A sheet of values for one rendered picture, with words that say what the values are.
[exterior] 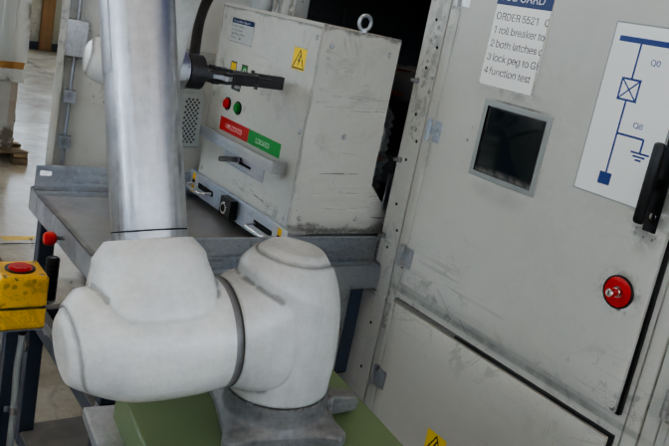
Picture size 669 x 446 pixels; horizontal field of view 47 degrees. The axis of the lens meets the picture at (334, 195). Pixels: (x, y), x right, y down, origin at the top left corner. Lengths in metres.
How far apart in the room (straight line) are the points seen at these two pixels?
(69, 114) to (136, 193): 1.31
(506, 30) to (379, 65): 0.34
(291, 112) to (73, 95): 0.74
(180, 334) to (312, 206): 0.87
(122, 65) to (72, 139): 1.31
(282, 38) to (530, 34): 0.60
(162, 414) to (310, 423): 0.22
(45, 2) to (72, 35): 10.76
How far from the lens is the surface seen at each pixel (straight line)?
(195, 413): 1.21
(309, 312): 1.07
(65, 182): 2.12
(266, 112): 1.90
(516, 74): 1.61
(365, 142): 1.86
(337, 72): 1.77
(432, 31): 1.83
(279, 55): 1.87
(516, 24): 1.63
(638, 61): 1.45
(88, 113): 2.33
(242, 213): 1.95
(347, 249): 1.88
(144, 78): 1.04
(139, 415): 1.20
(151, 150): 1.03
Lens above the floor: 1.42
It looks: 13 degrees down
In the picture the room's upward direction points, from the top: 11 degrees clockwise
